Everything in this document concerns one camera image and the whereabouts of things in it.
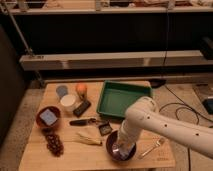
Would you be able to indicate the purple bowl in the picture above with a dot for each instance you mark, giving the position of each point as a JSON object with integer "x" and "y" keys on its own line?
{"x": 111, "y": 139}

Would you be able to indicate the grey blue towel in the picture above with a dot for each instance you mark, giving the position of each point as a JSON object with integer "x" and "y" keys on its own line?
{"x": 120, "y": 152}

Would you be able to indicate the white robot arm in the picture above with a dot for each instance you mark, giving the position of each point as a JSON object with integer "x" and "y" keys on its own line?
{"x": 144, "y": 115}

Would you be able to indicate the brown bowl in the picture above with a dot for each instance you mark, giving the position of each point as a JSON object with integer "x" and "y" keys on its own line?
{"x": 42, "y": 124}

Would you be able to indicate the green plastic tray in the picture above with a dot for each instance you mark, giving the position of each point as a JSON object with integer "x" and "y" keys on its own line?
{"x": 116, "y": 97}

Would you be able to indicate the orange fruit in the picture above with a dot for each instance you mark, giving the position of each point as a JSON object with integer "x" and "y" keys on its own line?
{"x": 81, "y": 89}

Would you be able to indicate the black rectangular block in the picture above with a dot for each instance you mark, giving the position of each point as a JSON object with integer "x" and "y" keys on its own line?
{"x": 81, "y": 108}

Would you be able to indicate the white cup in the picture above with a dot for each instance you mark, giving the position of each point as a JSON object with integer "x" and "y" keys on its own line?
{"x": 68, "y": 102}

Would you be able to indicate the small dark square object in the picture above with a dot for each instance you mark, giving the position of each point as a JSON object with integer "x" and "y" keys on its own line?
{"x": 105, "y": 129}

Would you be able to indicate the blue sponge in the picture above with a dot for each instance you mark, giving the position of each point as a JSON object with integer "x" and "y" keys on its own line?
{"x": 48, "y": 117}

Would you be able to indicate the silver fork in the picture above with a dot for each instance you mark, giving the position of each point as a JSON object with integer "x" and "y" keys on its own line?
{"x": 158, "y": 143}

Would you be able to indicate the dark grape bunch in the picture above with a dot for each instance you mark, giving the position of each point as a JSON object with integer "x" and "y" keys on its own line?
{"x": 54, "y": 144}

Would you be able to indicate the wooden shelf beam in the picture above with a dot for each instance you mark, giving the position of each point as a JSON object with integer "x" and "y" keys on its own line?
{"x": 113, "y": 60}

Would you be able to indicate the dark box on floor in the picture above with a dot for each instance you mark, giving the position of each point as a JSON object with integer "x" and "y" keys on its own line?
{"x": 205, "y": 94}

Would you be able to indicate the black handled tool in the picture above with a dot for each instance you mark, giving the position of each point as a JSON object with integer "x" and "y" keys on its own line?
{"x": 83, "y": 122}

